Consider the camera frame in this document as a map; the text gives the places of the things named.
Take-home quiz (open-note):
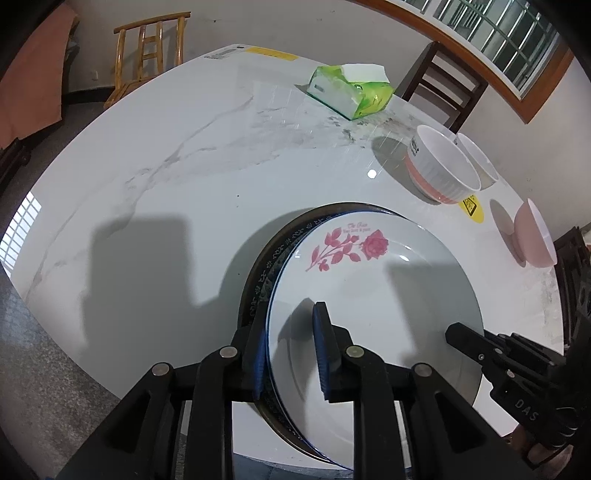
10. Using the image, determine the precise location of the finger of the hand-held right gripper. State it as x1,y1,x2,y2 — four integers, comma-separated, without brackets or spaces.
445,322,507,371

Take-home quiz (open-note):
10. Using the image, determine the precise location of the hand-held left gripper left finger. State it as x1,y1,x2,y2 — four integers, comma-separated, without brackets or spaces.
55,318,271,480

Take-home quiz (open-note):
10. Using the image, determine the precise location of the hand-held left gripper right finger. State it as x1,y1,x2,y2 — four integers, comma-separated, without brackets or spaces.
311,301,522,480

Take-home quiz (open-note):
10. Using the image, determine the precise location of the large blue floral plate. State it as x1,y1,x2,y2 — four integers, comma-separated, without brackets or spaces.
236,202,483,469

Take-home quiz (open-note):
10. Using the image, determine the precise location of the white plate pink rose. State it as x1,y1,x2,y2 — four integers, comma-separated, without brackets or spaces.
265,212,485,469

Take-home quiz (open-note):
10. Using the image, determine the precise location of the pink bowl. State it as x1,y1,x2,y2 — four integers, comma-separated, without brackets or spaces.
510,198,558,268

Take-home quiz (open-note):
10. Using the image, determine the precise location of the white printed bowl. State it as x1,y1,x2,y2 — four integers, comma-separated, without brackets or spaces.
455,133,501,190

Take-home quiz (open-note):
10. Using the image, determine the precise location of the white ribbed bowl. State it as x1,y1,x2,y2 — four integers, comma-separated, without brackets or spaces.
405,124,482,205

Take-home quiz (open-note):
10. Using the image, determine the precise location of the dark wooden furniture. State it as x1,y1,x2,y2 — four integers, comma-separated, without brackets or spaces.
0,136,33,185
551,226,591,352

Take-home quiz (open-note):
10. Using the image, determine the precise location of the yellow round warning sticker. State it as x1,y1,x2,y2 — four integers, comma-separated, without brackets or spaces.
460,194,485,224

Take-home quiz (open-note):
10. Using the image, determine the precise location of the green tissue pack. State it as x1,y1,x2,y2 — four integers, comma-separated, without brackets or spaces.
307,64,394,121

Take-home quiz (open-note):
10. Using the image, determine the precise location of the dark wooden chair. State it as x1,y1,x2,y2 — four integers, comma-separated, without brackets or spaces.
396,41,489,134

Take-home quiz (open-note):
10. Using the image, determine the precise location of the yellow strip label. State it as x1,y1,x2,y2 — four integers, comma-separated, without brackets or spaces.
244,45,301,62

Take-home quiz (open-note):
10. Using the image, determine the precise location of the white paper label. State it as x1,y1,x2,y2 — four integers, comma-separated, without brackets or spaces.
203,45,243,61

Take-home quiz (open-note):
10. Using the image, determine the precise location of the bamboo chair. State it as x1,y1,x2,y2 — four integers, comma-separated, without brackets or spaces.
104,11,191,109

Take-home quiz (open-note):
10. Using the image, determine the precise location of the wooden window frame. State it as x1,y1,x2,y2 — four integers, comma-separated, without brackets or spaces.
360,0,575,124

